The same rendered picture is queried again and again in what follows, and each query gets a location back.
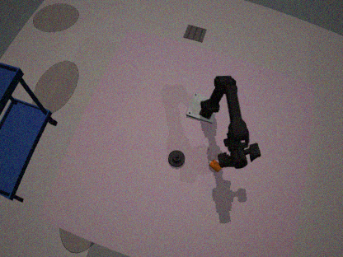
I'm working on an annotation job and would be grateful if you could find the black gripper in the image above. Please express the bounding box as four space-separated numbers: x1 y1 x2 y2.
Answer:
218 143 261 168

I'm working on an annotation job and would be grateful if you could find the orange knob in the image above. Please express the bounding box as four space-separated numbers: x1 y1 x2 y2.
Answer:
209 159 222 173

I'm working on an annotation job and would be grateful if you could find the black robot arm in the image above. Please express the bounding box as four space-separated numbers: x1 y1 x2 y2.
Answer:
200 76 250 169

